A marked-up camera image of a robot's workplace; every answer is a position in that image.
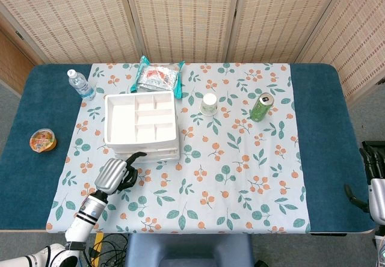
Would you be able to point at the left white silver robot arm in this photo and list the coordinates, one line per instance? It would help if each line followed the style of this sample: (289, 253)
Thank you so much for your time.
(87, 213)

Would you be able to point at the white leaf-print paper cup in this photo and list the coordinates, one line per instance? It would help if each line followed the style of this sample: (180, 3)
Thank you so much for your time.
(208, 104)

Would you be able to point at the orange jelly cup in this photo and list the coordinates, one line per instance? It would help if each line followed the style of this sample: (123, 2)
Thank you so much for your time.
(42, 140)

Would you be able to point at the clear plastic drawer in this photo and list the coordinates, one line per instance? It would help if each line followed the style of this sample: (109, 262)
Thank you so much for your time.
(162, 148)
(162, 153)
(162, 158)

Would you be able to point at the teal snack bag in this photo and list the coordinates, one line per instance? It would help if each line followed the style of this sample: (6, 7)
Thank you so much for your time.
(156, 77)

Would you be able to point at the dark teal table cover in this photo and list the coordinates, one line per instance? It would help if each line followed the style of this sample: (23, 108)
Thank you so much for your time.
(30, 104)

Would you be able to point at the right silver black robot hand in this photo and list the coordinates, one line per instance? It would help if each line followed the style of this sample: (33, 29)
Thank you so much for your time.
(377, 195)

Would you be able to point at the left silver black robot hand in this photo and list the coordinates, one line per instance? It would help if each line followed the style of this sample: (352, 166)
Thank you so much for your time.
(109, 175)

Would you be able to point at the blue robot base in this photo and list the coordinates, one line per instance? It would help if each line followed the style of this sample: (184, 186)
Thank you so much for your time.
(186, 249)

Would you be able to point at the wooden door panel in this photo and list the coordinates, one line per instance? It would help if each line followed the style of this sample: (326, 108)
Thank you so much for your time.
(12, 65)

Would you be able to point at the clear plastic water bottle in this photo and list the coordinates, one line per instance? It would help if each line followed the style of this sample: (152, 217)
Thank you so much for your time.
(81, 86)

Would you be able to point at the woven folding screen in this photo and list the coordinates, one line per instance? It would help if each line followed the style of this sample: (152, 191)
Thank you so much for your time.
(180, 17)

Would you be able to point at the green drink can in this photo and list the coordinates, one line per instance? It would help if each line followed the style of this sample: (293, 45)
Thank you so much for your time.
(260, 109)

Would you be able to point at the fruit and leaf print tablecloth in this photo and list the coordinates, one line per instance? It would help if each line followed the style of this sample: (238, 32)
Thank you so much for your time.
(225, 158)

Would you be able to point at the white plastic drawer organizer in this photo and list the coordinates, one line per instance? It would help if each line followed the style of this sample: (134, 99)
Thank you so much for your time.
(120, 122)

